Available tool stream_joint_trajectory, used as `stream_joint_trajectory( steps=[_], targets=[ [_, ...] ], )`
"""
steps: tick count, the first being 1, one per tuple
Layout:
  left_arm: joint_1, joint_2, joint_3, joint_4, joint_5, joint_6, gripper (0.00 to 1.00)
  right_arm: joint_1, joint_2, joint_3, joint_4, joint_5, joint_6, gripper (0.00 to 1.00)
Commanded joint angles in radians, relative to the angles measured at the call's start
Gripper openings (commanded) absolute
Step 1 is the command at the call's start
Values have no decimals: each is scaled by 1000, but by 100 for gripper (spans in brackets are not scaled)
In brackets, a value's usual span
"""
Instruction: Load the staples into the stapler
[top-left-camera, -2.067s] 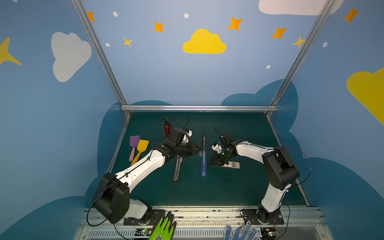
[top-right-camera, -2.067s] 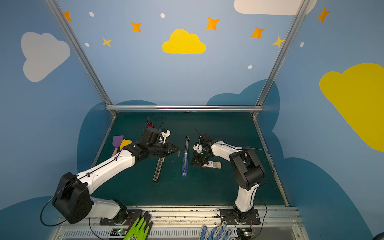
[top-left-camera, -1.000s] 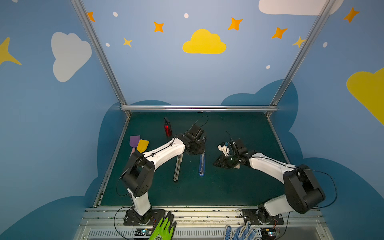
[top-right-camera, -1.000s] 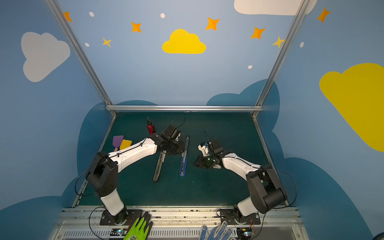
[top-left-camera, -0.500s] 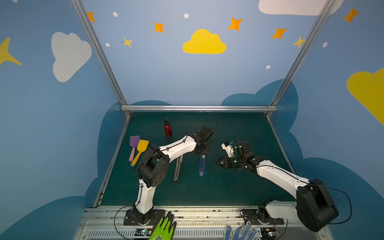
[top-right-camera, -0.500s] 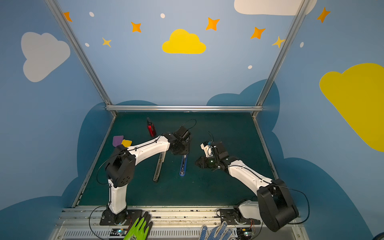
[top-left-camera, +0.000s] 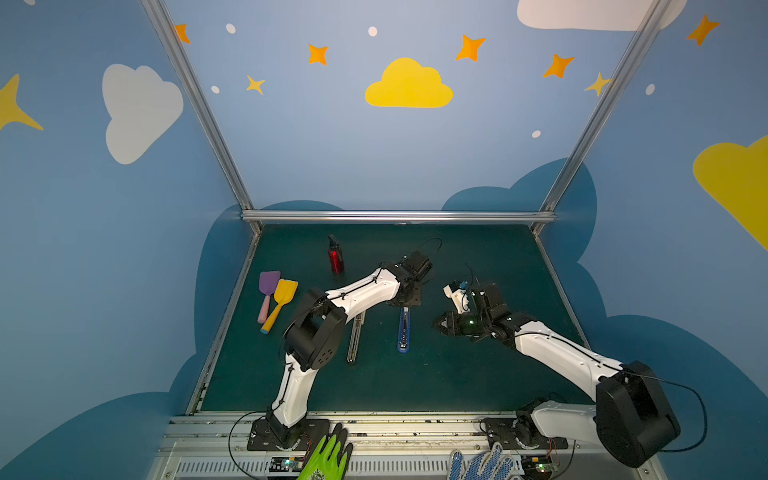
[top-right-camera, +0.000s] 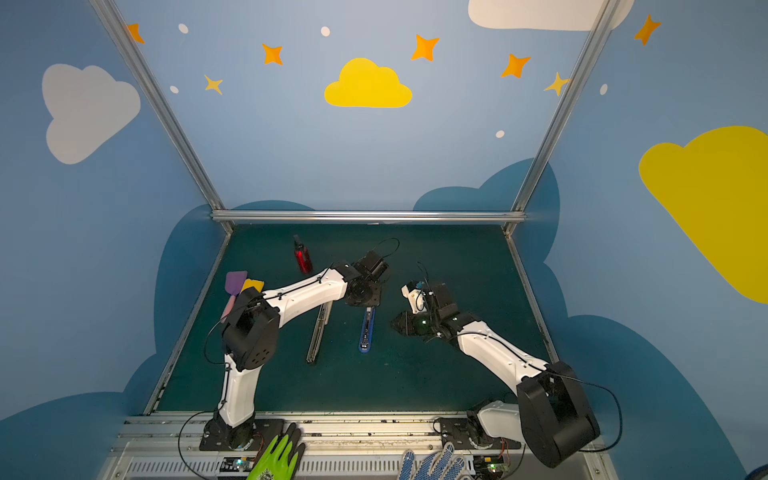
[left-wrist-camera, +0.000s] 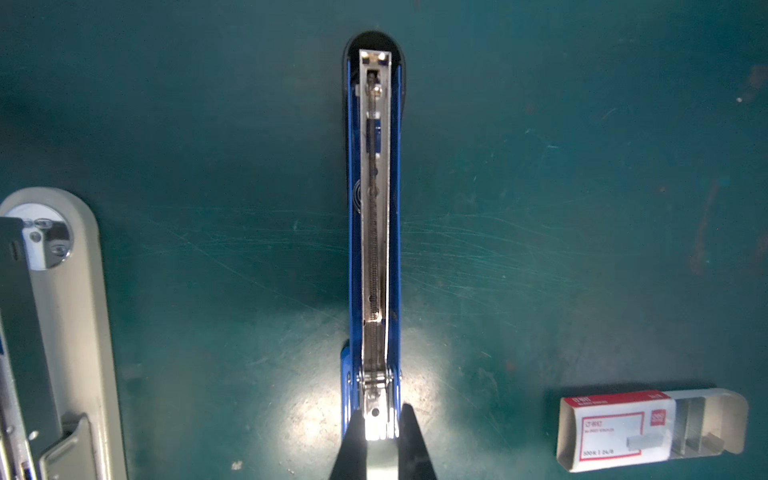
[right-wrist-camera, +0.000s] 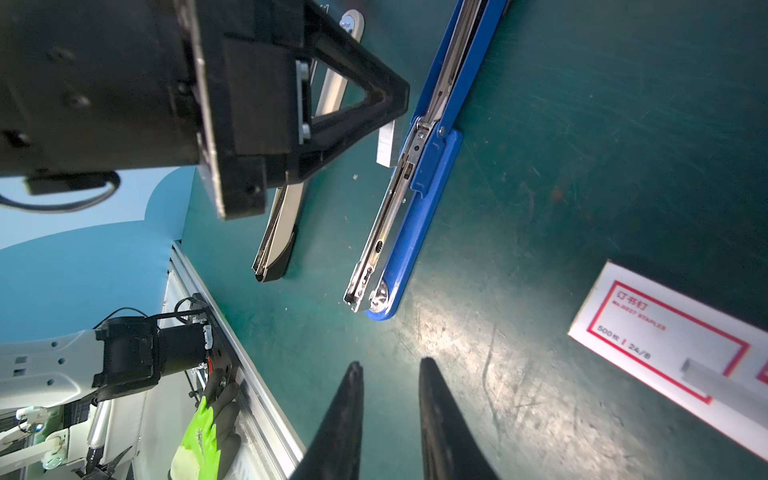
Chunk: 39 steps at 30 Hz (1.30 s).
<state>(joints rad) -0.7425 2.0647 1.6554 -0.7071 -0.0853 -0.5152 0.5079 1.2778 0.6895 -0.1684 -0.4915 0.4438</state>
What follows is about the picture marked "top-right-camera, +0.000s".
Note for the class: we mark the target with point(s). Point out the horizontal aluminium back rail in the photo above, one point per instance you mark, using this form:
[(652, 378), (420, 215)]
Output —
[(349, 217)]

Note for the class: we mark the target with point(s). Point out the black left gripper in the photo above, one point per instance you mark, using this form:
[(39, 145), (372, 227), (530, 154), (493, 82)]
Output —
[(372, 299)]

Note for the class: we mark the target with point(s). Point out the red metal bottle black cap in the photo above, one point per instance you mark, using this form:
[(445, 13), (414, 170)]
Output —
[(302, 256)]

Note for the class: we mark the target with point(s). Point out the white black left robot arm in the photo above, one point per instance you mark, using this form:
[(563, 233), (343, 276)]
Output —
[(251, 329)]

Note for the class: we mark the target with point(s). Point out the left corner aluminium post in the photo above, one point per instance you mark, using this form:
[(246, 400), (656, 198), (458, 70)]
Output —
[(113, 22)]

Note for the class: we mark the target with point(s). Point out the blue dotted white glove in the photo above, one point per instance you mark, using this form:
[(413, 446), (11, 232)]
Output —
[(444, 464)]

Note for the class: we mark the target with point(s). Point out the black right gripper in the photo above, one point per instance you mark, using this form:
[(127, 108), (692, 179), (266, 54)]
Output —
[(408, 322)]

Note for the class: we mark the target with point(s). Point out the purple spatula pink handle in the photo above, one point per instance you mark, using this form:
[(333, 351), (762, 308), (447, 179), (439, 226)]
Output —
[(233, 286)]

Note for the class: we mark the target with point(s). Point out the right corner aluminium post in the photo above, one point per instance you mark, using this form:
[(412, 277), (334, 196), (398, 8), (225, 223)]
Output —
[(583, 67)]

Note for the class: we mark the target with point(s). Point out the corner aluminium post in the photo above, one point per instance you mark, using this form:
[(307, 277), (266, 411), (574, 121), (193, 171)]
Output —
[(113, 22), (583, 67)]

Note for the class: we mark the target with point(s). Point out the green work glove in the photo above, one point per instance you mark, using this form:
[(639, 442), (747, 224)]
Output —
[(281, 457)]

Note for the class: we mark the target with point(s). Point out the yellow spatula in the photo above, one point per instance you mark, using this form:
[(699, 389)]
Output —
[(258, 285)]

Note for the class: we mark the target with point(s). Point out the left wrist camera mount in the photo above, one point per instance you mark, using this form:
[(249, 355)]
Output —
[(371, 267)]

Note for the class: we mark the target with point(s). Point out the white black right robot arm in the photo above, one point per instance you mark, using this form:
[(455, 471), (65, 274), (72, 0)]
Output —
[(556, 418)]

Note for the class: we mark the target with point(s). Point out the long metal stapler magazine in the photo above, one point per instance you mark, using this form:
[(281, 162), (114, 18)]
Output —
[(318, 332)]

